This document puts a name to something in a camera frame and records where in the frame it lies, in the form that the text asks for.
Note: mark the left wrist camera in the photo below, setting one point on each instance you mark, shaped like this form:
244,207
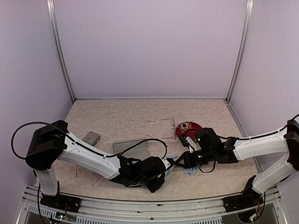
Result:
169,164

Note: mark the right aluminium frame post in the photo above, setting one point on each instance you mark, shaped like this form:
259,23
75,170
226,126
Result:
241,50

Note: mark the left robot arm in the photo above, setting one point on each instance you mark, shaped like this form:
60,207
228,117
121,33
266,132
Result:
53,141

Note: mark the aluminium frame post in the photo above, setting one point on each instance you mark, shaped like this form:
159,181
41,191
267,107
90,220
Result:
59,49
241,50

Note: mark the left aluminium frame post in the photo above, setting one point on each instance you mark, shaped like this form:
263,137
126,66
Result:
59,49

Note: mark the grey glasses case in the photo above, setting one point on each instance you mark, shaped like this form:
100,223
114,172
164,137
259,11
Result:
91,138

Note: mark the clear pink glasses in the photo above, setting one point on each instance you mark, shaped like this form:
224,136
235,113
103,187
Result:
163,129

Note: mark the red lens sunglasses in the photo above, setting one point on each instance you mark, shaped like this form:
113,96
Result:
77,171

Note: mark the front aluminium rail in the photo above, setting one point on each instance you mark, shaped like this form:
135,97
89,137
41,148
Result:
93,210

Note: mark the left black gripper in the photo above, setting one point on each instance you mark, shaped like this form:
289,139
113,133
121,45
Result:
153,188

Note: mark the large blue cleaning cloth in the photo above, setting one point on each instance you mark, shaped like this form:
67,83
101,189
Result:
170,156

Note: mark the pink glasses case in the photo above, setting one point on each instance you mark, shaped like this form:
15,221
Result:
139,152

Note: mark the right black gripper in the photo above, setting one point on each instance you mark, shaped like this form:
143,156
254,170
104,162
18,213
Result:
188,162

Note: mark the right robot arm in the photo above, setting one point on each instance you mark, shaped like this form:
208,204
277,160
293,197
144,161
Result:
207,146

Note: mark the red floral plate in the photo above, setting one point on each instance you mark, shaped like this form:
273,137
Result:
188,129

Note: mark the small blue cleaning cloth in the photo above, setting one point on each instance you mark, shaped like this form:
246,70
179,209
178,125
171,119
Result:
191,171

